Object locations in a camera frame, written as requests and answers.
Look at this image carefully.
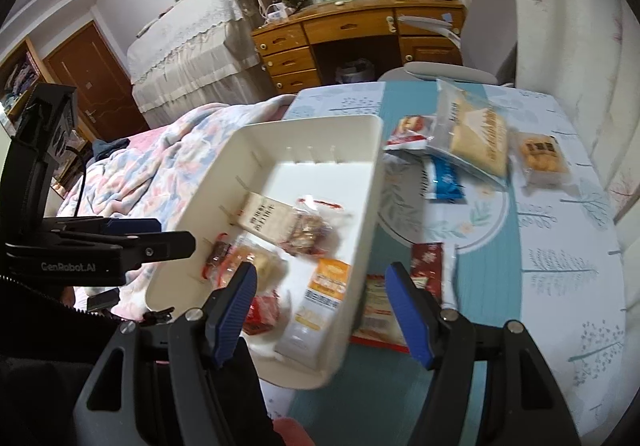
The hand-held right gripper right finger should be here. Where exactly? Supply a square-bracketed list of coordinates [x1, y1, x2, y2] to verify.
[385, 261, 583, 446]

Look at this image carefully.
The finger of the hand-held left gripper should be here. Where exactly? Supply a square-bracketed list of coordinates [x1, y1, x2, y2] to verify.
[107, 230, 197, 273]
[44, 216, 164, 239]

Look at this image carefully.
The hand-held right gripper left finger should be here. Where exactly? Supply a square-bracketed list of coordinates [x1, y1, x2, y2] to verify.
[72, 260, 273, 446]

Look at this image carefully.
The red candy packet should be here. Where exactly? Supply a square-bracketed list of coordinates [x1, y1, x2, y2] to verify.
[242, 293, 283, 336]

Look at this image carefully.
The red edged snack packet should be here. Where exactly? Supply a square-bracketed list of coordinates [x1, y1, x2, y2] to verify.
[349, 273, 411, 353]

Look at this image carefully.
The pale yellow biscuit packet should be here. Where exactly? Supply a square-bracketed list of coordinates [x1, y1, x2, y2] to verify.
[222, 246, 288, 289]

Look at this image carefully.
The brown snack wrapper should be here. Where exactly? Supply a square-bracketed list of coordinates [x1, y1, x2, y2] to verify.
[201, 236, 233, 279]

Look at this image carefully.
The orange snack bar packet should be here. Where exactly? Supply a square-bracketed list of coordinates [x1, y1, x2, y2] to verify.
[275, 259, 353, 362]

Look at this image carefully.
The beige cracker packet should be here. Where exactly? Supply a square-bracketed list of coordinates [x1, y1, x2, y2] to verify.
[235, 192, 296, 247]

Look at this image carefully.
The clear mixed nut packet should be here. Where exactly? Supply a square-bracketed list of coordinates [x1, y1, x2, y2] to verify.
[280, 196, 353, 257]

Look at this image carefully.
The white plastic bin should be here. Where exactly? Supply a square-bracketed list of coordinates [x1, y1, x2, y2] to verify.
[145, 113, 386, 389]

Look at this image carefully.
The clear yellow pastry packet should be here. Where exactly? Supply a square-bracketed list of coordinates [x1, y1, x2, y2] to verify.
[514, 131, 571, 187]

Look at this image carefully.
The dark red snack packet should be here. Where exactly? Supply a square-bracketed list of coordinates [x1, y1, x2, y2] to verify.
[410, 242, 445, 304]

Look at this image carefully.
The dark blue cloth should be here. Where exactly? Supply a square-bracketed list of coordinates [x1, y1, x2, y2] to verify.
[92, 139, 132, 162]

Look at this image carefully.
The floral blanket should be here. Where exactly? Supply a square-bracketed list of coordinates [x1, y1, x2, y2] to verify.
[50, 94, 297, 247]

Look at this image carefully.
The blue white snack packet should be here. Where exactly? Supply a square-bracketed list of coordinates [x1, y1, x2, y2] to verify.
[422, 156, 467, 203]

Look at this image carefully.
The brown wooden door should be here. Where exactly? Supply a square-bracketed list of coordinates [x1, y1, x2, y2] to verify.
[42, 21, 151, 137]

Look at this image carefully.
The lace covered piano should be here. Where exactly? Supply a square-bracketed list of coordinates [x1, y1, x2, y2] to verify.
[125, 0, 273, 127]

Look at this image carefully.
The small red white packet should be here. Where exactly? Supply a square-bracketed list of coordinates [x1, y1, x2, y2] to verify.
[382, 113, 435, 152]

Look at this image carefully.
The large sliced cake packet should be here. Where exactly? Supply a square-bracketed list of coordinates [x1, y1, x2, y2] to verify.
[425, 79, 510, 179]

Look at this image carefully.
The wooden side shelf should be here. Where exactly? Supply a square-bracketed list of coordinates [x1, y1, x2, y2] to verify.
[0, 39, 53, 127]

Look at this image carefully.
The black bagged trash bin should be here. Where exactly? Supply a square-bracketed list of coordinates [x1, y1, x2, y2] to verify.
[335, 57, 376, 86]

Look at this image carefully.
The wooden desk with drawers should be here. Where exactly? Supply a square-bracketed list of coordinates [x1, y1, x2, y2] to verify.
[250, 0, 466, 94]

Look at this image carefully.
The grey office chair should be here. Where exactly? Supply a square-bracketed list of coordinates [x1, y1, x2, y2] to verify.
[377, 0, 518, 87]

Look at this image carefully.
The white leaf print curtain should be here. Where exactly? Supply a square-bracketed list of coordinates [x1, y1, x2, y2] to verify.
[442, 0, 640, 277]

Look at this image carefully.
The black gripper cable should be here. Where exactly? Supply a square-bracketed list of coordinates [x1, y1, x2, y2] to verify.
[60, 143, 88, 218]

